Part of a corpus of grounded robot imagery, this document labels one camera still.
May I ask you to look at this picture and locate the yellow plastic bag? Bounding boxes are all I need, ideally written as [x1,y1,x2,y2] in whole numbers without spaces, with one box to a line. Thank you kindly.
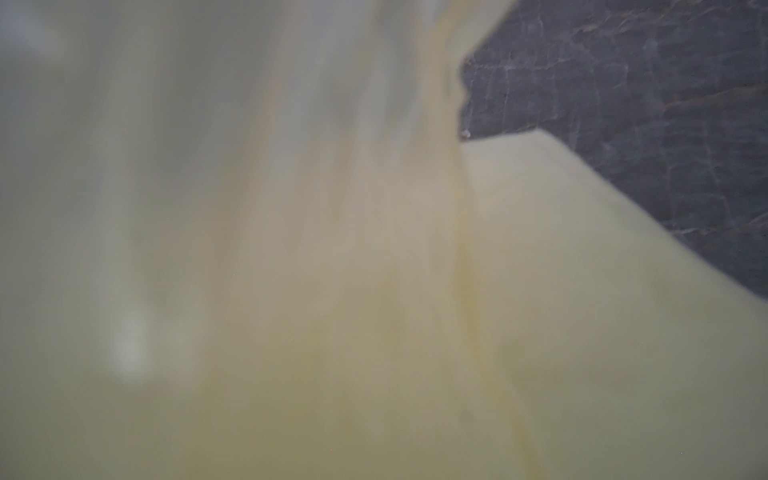
[1,1,767,479]

